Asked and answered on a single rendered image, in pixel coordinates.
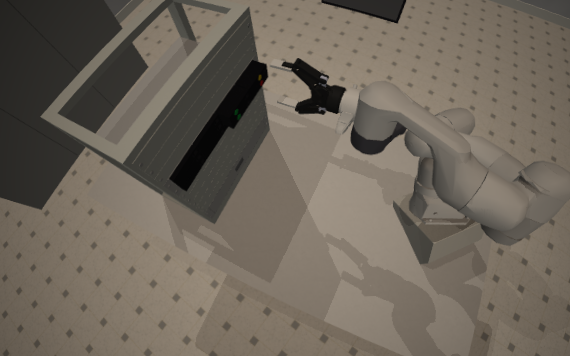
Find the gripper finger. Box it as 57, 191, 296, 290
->
270, 58, 329, 98
277, 96, 326, 115

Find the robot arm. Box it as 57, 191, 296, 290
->
335, 81, 570, 246

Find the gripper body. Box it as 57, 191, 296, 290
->
311, 84, 346, 114

